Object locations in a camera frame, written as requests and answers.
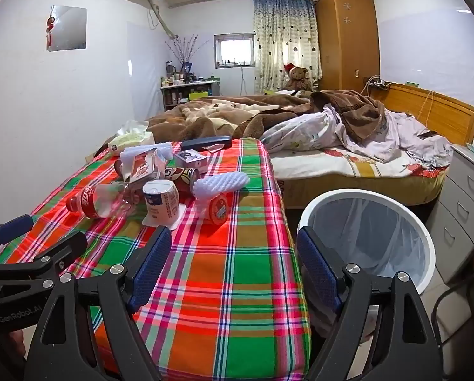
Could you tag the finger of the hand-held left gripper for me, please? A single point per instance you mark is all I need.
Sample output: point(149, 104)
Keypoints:
point(64, 252)
point(12, 225)

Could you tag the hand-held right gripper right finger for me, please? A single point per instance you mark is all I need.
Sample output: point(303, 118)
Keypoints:
point(316, 270)

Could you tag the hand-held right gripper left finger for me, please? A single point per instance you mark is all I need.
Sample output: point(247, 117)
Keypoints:
point(153, 264)

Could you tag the clear plastic bottle red label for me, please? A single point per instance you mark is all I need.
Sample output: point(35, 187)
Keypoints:
point(94, 202)

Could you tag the white yogurt cup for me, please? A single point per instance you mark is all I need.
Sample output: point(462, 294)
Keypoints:
point(161, 200)

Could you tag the red lidded plastic cup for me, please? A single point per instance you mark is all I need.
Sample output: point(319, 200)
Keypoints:
point(217, 210)

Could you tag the red milk can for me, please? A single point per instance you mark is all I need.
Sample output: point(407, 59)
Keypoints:
point(183, 180)

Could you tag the red and white carton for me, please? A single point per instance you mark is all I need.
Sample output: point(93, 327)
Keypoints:
point(143, 168)

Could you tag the purple printed small carton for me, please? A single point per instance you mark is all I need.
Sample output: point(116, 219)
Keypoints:
point(191, 160)

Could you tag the white trash bin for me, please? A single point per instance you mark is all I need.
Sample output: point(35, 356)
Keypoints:
point(429, 262)

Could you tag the clear bin liner bag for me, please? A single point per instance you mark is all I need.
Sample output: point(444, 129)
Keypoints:
point(380, 238)

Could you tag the plaid tablecloth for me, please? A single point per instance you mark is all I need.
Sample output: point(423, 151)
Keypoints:
point(237, 278)

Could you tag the floral bed sheet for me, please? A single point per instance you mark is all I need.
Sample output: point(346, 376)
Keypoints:
point(340, 162)

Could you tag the yellow tissue pack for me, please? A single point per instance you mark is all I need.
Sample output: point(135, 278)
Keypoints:
point(131, 139)

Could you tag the crumpled white wrapper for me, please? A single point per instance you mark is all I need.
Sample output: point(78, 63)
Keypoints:
point(215, 149)

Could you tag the blue glasses case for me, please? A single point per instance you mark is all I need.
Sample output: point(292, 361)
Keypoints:
point(205, 142)

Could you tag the brown plush blanket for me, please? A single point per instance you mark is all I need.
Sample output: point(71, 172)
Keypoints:
point(205, 123)

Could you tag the grey nightstand with drawers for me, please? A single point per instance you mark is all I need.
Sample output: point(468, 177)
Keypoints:
point(459, 206)

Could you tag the pale floral quilt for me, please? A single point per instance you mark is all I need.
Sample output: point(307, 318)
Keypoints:
point(400, 131)

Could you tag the white shelf unit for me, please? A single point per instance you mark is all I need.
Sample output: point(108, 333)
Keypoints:
point(181, 95)

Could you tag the yellow green box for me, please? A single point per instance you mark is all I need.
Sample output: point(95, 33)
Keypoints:
point(197, 95)

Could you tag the small dark flat object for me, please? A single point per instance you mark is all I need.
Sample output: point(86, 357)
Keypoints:
point(427, 135)

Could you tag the brown teddy bear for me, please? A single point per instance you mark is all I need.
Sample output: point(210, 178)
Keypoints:
point(298, 79)

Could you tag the white power strip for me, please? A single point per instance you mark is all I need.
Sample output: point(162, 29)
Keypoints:
point(380, 83)

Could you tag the wooden bed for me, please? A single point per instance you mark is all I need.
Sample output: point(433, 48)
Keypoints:
point(431, 107)

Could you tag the red hanging ornament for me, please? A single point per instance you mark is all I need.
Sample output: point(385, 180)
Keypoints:
point(51, 27)

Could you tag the vase with dry branches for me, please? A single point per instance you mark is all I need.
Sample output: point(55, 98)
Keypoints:
point(183, 55)

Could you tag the small window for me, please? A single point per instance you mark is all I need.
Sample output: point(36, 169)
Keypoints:
point(235, 51)

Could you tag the patterned curtain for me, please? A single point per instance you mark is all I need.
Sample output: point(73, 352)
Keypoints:
point(280, 43)

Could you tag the wooden wardrobe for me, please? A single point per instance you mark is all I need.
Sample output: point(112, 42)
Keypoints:
point(348, 39)

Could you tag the wrapped air conditioner pipe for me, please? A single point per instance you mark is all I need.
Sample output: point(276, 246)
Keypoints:
point(161, 20)

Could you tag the wall mirror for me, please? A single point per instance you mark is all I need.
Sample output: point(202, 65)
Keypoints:
point(70, 27)

